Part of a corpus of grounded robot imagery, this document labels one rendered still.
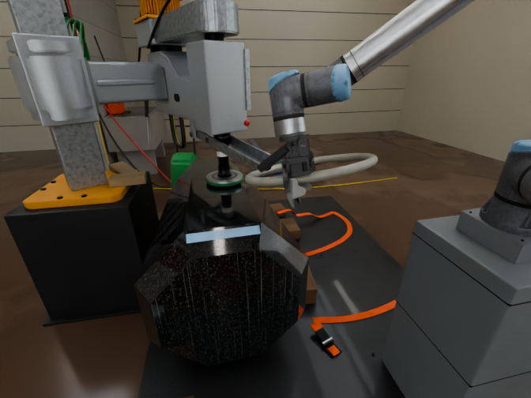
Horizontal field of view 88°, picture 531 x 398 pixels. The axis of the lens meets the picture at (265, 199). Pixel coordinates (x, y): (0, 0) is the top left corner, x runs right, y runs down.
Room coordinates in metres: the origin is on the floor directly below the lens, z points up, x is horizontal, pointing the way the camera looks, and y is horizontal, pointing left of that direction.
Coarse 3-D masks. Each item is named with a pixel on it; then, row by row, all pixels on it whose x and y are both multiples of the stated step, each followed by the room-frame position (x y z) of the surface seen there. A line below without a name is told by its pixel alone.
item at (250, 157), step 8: (192, 136) 1.62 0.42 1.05; (200, 136) 1.61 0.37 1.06; (208, 136) 1.53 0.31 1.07; (232, 136) 1.55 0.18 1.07; (208, 144) 1.53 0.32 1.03; (216, 144) 1.46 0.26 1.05; (224, 144) 1.40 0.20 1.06; (232, 144) 1.53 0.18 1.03; (240, 144) 1.47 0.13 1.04; (248, 144) 1.42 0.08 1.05; (224, 152) 1.39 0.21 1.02; (232, 152) 1.32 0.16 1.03; (240, 152) 1.28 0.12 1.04; (248, 152) 1.41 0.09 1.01; (256, 152) 1.35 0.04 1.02; (264, 152) 1.30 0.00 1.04; (240, 160) 1.27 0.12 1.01; (248, 160) 1.22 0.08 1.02; (256, 160) 1.30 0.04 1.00; (280, 160) 1.21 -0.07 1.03; (256, 168) 1.17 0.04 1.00
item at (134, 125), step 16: (144, 112) 5.01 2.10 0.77; (160, 112) 4.87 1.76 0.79; (112, 128) 3.76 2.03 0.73; (128, 128) 3.80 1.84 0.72; (144, 128) 3.84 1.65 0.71; (160, 128) 4.59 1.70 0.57; (112, 144) 3.75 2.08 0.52; (128, 144) 3.79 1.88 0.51; (144, 144) 3.83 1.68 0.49; (160, 144) 4.90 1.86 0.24; (144, 160) 3.94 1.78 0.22
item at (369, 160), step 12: (324, 156) 1.20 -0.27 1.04; (336, 156) 1.16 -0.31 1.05; (348, 156) 1.11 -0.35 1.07; (360, 156) 1.05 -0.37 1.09; (372, 156) 0.90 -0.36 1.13; (276, 168) 1.17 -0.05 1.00; (336, 168) 0.78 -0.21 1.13; (348, 168) 0.78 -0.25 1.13; (360, 168) 0.80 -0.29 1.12; (252, 180) 0.88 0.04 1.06; (264, 180) 0.83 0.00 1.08; (276, 180) 0.80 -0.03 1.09; (300, 180) 0.77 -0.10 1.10; (312, 180) 0.76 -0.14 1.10
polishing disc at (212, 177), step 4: (212, 172) 1.58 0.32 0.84; (216, 172) 1.58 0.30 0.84; (232, 172) 1.58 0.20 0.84; (236, 172) 1.58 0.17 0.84; (240, 172) 1.58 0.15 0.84; (208, 176) 1.51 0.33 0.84; (212, 176) 1.51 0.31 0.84; (216, 176) 1.51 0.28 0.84; (232, 176) 1.51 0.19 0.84; (236, 176) 1.51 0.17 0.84; (240, 176) 1.51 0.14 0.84; (208, 180) 1.47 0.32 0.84; (212, 180) 1.45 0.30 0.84; (216, 180) 1.45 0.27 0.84; (220, 180) 1.45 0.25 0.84; (224, 180) 1.44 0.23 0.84; (228, 180) 1.44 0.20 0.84; (232, 180) 1.44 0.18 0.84; (236, 180) 1.46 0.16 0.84
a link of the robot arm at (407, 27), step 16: (416, 0) 0.87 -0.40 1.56; (432, 0) 0.82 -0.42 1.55; (448, 0) 0.81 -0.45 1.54; (464, 0) 0.81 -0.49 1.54; (400, 16) 0.85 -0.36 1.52; (416, 16) 0.83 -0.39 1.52; (432, 16) 0.82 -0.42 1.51; (448, 16) 0.83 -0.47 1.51; (384, 32) 0.86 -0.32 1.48; (400, 32) 0.84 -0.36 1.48; (416, 32) 0.83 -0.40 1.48; (352, 48) 0.90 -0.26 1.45; (368, 48) 0.86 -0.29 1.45; (384, 48) 0.85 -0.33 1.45; (400, 48) 0.85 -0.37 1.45; (336, 64) 0.90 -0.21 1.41; (352, 64) 0.87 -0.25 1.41; (368, 64) 0.86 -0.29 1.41; (352, 80) 0.88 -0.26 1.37
